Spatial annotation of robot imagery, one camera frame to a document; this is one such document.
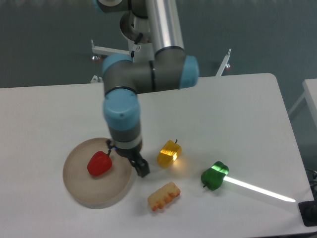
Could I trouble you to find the green toy bell pepper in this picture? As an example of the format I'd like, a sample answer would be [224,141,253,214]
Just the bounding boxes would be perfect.
[201,161,229,191]

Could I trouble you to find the orange toy bread piece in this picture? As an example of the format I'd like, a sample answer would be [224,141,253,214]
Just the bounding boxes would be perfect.
[148,182,181,212]

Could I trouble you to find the black cable on pedestal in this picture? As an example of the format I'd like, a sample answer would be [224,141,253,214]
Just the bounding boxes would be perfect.
[131,33,143,59]

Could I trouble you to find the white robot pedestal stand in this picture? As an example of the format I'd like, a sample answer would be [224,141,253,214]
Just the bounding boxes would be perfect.
[90,12,232,84]

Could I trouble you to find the yellow toy bell pepper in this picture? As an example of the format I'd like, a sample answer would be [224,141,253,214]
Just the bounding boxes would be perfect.
[157,139,182,168]

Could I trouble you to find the red toy bell pepper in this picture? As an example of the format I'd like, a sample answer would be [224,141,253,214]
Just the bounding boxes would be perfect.
[87,149,112,177]

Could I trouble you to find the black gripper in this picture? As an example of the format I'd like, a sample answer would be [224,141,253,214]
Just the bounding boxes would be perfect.
[106,139,150,178]

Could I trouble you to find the black box at table edge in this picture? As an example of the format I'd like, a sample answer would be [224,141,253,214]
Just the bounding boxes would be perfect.
[298,201,317,227]

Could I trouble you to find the white side table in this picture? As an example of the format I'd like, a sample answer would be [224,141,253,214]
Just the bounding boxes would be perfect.
[288,78,317,121]

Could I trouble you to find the beige round plate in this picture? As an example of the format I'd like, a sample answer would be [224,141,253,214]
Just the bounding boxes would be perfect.
[62,138,134,209]

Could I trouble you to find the black cables at right edge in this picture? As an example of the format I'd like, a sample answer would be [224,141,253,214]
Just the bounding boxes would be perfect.
[305,168,317,193]

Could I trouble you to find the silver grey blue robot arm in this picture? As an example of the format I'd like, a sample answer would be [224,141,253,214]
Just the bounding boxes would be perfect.
[94,0,199,177]

